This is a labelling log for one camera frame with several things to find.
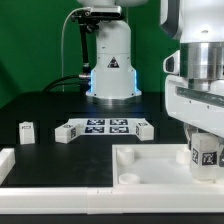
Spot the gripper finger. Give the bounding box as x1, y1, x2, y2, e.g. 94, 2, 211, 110
219, 139, 224, 167
184, 123, 197, 148

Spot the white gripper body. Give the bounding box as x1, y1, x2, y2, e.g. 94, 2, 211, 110
163, 50, 224, 138

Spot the white square tabletop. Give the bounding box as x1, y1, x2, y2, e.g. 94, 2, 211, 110
111, 143, 224, 189

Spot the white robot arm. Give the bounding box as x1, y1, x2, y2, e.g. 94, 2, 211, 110
77, 0, 224, 167

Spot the fiducial marker sheet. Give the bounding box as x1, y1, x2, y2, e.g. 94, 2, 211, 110
68, 118, 148, 135

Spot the white obstacle fence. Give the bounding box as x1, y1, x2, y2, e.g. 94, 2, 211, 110
0, 149, 224, 214

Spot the black cable bundle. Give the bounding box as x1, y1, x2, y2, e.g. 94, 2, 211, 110
42, 74, 92, 93

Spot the black camera on stand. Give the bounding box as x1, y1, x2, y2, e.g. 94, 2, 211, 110
71, 5, 123, 74

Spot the white cable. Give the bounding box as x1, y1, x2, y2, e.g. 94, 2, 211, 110
60, 6, 92, 93

